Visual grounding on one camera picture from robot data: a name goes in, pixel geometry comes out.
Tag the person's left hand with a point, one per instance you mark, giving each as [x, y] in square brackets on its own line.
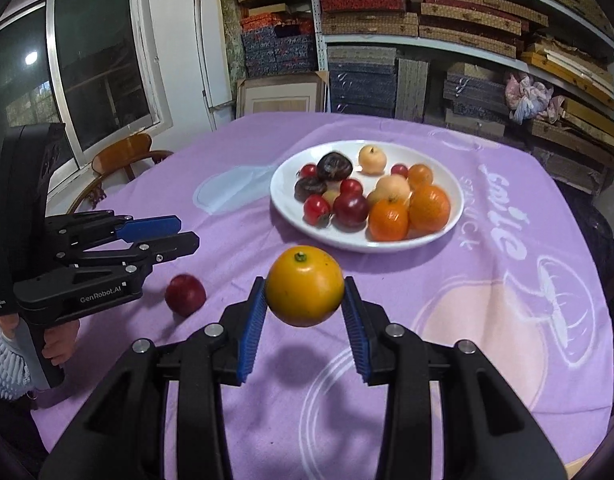
[59, 340]

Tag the dark red plum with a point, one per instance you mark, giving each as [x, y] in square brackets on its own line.
[351, 210]
[185, 294]

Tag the crumpled pink cloth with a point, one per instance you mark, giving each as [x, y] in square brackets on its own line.
[529, 99]

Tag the metal storage shelf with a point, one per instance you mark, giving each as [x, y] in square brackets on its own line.
[446, 62]

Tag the large orange tangerine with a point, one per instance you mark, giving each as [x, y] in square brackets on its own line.
[429, 209]

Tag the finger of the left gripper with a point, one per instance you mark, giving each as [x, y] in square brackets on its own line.
[147, 228]
[152, 249]

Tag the wooden chair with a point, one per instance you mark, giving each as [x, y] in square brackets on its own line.
[120, 156]

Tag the purple tablecloth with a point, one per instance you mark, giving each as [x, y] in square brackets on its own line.
[370, 299]

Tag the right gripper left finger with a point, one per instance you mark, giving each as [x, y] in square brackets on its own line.
[119, 432]

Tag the red tomato with stem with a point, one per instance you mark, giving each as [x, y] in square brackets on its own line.
[317, 210]

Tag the large pale yellow fruit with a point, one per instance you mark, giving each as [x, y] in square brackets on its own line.
[394, 186]

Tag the small tan loquat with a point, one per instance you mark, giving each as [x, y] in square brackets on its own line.
[375, 196]

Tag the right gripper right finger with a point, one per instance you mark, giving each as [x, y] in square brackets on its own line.
[488, 433]

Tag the white oval plate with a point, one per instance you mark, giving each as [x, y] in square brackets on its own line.
[359, 240]

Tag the pale yellow pear fruit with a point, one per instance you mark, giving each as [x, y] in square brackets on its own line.
[372, 160]

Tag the small orange kumquat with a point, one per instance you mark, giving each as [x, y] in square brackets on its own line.
[419, 175]

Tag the dark purple mangosteen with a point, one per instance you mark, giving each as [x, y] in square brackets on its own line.
[334, 166]

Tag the small red cherry tomato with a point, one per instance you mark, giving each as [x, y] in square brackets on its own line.
[351, 186]

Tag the small red cherry on plate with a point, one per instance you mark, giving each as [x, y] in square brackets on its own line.
[401, 170]

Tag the tan round longan fruit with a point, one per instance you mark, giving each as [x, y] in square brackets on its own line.
[330, 196]

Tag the framed picture leaning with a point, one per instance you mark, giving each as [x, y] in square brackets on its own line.
[305, 92]

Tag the window with white frame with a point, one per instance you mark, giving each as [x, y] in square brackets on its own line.
[91, 65]

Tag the dark red plum on plate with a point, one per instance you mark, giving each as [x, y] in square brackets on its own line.
[351, 210]

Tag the dark brown fruit on plate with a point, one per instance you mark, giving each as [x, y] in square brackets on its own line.
[308, 186]

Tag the yellow-orange citrus fruit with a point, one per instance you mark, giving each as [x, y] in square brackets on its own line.
[304, 286]

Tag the orange tangerine on plate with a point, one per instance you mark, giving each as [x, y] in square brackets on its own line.
[388, 220]

